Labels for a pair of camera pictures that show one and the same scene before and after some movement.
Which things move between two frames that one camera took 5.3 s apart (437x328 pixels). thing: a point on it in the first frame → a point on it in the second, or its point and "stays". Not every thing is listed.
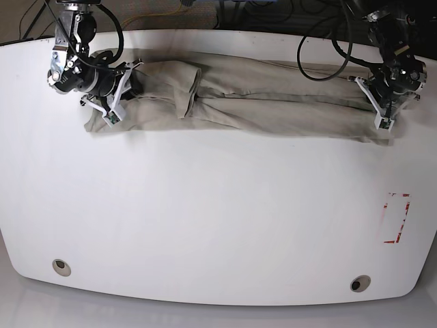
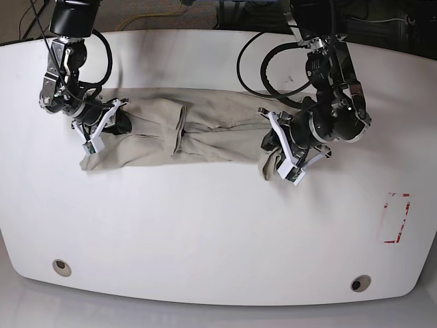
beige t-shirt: [239, 94] → [175, 126]
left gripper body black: [136, 84] → [122, 125]
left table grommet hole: [61, 267] stays
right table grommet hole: [360, 283] stays
